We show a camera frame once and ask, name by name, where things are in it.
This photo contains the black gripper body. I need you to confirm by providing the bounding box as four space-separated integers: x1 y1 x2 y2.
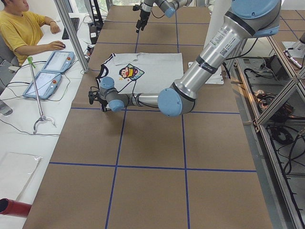
132 5 150 24
88 87 105 105

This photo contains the grey cartoon print t-shirt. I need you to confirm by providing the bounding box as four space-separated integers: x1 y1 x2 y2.
96 52 184 112

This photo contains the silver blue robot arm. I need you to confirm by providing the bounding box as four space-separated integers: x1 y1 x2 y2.
88 0 281 117
132 0 192 33

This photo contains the lower blue teach pendant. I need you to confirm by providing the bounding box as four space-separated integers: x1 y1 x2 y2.
22 71 62 100

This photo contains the blue teach pendant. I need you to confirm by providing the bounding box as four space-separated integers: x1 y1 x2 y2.
42 51 75 73
22 71 62 100

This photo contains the upper blue teach pendant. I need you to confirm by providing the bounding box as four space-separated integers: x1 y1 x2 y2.
42 51 75 73

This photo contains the black computer keyboard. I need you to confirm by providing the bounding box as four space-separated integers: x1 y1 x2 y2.
61 17 80 40

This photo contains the metal reacher grabber tool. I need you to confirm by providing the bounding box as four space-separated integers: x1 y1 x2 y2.
27 56 56 134

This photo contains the person in yellow shirt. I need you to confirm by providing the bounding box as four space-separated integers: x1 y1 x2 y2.
0 0 64 66

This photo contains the clear plastic bag with paper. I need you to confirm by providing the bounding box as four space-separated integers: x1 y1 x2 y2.
0 152 42 200

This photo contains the dark red tube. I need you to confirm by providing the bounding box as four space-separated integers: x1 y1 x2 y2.
0 198 32 218

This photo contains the aluminium frame post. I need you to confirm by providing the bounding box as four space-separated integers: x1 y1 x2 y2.
54 0 89 73

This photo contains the aluminium frame rack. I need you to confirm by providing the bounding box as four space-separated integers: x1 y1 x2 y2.
232 31 305 229

